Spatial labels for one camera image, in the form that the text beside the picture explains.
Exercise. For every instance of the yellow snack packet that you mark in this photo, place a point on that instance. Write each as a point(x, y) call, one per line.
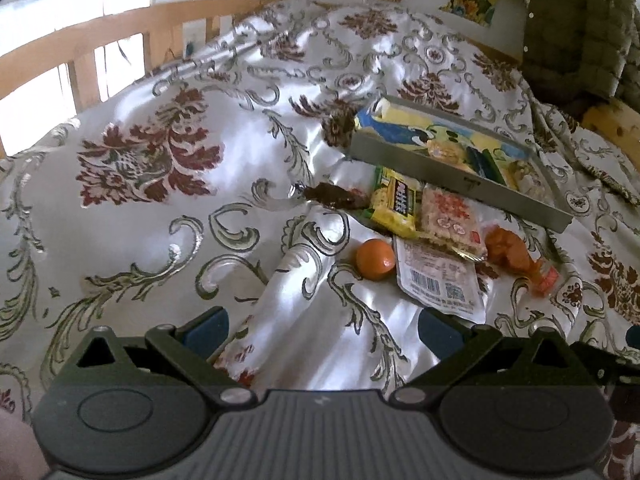
point(397, 200)

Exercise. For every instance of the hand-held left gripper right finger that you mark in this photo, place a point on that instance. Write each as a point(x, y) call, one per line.
point(440, 334)

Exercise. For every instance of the brown snack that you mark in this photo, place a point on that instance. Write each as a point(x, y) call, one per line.
point(330, 194)

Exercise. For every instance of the orange chicken leg packet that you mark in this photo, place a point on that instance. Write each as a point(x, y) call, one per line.
point(510, 252)

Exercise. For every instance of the bright window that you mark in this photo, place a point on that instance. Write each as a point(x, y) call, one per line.
point(45, 0)

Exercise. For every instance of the green puffer jacket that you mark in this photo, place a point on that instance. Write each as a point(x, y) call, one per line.
point(575, 35)

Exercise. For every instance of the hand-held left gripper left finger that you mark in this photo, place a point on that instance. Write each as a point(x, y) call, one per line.
point(205, 332)

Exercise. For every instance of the floral satin blanket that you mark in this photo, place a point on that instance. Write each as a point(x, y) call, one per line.
point(150, 210)

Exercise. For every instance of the white barcode snack packet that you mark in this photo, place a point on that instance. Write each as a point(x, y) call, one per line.
point(440, 280)

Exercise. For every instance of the wooden bed rail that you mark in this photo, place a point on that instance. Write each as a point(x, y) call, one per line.
point(75, 35)

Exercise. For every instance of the red white cracker packet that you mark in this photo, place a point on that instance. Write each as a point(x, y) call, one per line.
point(450, 220)

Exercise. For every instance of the tangerine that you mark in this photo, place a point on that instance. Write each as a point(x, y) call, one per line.
point(376, 259)

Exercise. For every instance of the pink fleece blanket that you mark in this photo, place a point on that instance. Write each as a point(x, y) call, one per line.
point(17, 450)

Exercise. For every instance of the wooden bed end board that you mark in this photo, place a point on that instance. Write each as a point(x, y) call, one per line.
point(615, 125)

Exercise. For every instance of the grey cartoon print tray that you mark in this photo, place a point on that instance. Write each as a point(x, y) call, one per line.
point(450, 187)

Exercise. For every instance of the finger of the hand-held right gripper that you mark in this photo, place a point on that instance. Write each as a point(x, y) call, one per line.
point(597, 360)

